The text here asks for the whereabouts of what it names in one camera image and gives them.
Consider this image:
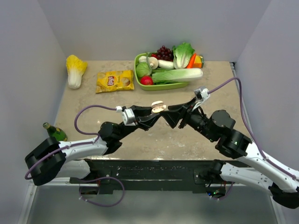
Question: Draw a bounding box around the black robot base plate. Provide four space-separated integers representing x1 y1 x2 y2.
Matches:
70 160 228 194

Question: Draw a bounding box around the round green cabbage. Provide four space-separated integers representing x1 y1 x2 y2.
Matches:
135 62 151 78

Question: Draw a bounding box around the aluminium frame rail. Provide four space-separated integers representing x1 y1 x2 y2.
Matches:
229 62 261 154

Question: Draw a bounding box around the beige mushroom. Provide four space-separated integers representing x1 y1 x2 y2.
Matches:
147 57 159 70

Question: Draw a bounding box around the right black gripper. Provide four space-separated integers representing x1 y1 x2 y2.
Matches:
159 96 217 141

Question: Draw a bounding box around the white daikon radish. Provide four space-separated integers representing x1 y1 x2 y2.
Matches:
158 60 175 70

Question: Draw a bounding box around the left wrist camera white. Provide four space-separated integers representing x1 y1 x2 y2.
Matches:
116 106 135 126

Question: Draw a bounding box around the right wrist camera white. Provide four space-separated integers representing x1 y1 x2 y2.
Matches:
193 86 210 110

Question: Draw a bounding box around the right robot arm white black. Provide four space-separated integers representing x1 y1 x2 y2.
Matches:
161 100 299 209

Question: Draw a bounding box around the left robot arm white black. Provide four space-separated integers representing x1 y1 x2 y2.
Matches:
25 105 161 186

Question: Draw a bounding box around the yellow Lays chips bag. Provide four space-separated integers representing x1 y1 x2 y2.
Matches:
95 70 134 93

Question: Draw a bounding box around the green leafy lettuce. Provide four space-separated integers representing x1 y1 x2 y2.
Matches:
172 42 195 69

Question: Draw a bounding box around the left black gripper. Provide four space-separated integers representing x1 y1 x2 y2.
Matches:
116 105 161 140

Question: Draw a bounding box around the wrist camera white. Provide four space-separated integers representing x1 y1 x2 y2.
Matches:
116 106 135 126
193 86 210 110

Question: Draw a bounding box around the purple grapes bunch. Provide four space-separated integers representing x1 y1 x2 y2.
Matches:
155 45 174 61

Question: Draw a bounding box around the orange pumpkin slice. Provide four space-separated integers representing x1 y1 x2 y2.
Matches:
193 55 204 69

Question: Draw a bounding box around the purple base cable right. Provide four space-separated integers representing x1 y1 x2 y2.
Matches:
209 181 235 201

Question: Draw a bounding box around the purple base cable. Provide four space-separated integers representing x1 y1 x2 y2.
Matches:
78 176 126 208
209 181 235 201

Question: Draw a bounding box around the yellow napa cabbage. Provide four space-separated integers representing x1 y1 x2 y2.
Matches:
66 55 88 89

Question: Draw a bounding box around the beige earbud case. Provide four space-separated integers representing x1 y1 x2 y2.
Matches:
151 101 167 114

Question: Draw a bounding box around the green champagne bottle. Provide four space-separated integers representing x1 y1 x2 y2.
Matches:
43 122 68 141

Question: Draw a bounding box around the orange carrot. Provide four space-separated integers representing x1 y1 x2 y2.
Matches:
186 53 197 69

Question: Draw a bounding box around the long white green cabbage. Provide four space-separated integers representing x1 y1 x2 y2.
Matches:
152 68 203 84

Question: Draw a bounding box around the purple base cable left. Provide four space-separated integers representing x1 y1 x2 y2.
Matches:
78 176 126 208

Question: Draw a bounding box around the red apple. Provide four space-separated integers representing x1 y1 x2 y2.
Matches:
140 76 154 85

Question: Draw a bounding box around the green plastic basket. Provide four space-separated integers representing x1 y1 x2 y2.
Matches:
133 53 189 91

